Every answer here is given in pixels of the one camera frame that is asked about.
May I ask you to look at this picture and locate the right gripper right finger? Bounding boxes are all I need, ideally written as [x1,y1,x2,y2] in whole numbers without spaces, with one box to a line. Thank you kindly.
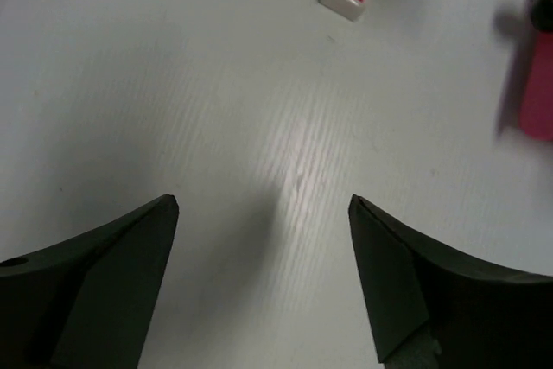
[348,195,552,368]

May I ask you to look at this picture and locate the pink bottom drawer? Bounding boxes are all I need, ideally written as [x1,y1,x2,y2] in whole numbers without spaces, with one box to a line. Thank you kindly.
[518,0,553,142]

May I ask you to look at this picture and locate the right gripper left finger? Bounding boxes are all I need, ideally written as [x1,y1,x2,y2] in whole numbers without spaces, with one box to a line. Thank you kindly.
[1,194,178,368]

